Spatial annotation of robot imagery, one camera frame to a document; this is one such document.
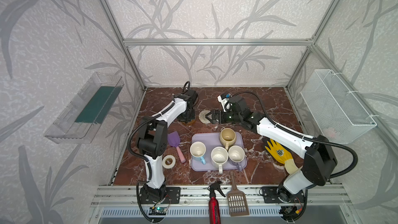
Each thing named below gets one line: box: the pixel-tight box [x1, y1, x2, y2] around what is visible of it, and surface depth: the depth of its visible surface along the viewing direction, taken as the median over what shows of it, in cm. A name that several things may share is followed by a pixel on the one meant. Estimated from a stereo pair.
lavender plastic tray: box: [191, 131, 248, 175], surface depth 84 cm
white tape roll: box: [161, 154, 177, 170], surface depth 85 cm
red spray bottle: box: [206, 182, 226, 224], surface depth 69 cm
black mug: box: [187, 108, 196, 121], surface depth 86 cm
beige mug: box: [219, 127, 237, 151], surface depth 87 cm
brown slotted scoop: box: [226, 171, 250, 217], surface depth 74 cm
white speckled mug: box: [210, 146, 230, 174], surface depth 82 cm
